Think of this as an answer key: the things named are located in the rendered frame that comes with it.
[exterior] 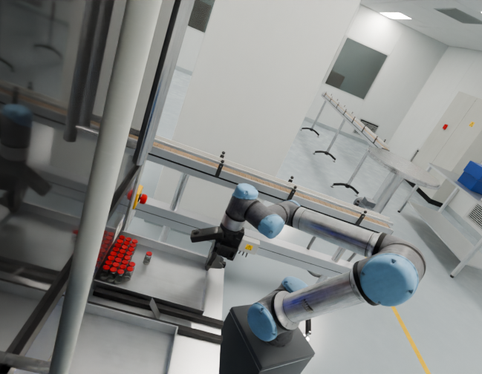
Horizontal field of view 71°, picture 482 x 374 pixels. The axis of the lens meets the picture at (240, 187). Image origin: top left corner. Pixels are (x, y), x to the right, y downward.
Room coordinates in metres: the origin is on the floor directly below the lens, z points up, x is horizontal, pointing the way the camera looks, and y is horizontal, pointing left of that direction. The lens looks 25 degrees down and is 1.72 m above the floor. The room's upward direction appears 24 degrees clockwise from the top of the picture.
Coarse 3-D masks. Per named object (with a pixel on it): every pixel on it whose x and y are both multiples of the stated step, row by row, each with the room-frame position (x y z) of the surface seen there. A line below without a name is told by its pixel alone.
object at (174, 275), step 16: (144, 240) 0.99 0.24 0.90; (144, 256) 0.94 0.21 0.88; (160, 256) 0.97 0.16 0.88; (176, 256) 1.01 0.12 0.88; (192, 256) 1.03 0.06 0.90; (144, 272) 0.87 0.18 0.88; (160, 272) 0.90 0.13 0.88; (176, 272) 0.93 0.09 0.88; (192, 272) 0.96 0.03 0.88; (208, 272) 0.96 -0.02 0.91; (112, 288) 0.73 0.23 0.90; (128, 288) 0.78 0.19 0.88; (144, 288) 0.81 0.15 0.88; (160, 288) 0.83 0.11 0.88; (176, 288) 0.86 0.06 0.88; (192, 288) 0.89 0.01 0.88; (176, 304) 0.77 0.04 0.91; (192, 304) 0.82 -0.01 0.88
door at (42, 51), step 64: (0, 0) 0.21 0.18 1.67; (64, 0) 0.30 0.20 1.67; (0, 64) 0.22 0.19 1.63; (64, 64) 0.32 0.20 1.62; (0, 128) 0.22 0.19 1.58; (64, 128) 0.34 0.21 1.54; (0, 192) 0.23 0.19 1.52; (64, 192) 0.37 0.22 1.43; (0, 256) 0.24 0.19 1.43; (64, 256) 0.42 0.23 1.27; (0, 320) 0.25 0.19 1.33
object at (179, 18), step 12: (180, 0) 0.53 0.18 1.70; (180, 12) 0.53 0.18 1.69; (180, 24) 0.53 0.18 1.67; (168, 36) 0.53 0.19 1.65; (168, 48) 0.53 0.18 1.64; (168, 60) 0.53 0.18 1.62; (156, 72) 0.53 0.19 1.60; (168, 72) 0.53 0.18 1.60; (156, 84) 0.53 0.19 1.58; (156, 96) 0.53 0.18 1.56; (156, 108) 0.53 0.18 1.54; (144, 120) 0.53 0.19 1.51; (144, 132) 0.53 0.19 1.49; (132, 144) 0.53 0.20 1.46; (144, 144) 0.53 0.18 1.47; (144, 156) 0.53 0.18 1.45
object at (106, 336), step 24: (96, 312) 0.65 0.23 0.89; (120, 312) 0.66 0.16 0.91; (96, 336) 0.59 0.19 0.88; (120, 336) 0.62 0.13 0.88; (144, 336) 0.65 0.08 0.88; (168, 336) 0.68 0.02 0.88; (72, 360) 0.51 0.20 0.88; (96, 360) 0.53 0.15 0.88; (120, 360) 0.56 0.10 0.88; (144, 360) 0.58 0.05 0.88; (168, 360) 0.61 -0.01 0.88
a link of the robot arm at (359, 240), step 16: (288, 208) 1.01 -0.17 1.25; (304, 208) 1.03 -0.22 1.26; (288, 224) 1.00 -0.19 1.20; (304, 224) 0.96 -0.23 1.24; (320, 224) 0.95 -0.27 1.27; (336, 224) 0.94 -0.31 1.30; (336, 240) 0.91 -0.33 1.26; (352, 240) 0.89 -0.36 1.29; (368, 240) 0.88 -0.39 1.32; (384, 240) 0.86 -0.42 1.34; (400, 240) 0.84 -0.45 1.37; (368, 256) 0.86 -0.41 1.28
